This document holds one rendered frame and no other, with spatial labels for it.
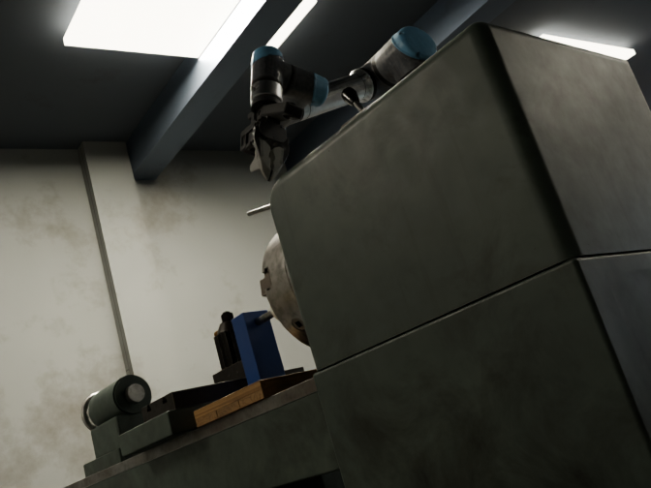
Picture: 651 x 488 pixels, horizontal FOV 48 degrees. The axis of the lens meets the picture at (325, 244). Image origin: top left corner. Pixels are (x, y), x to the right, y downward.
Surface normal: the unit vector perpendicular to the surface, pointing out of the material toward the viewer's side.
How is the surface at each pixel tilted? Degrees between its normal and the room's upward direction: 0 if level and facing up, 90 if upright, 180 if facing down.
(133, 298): 90
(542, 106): 90
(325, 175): 90
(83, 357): 90
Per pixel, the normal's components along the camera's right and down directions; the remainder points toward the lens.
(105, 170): 0.54, -0.38
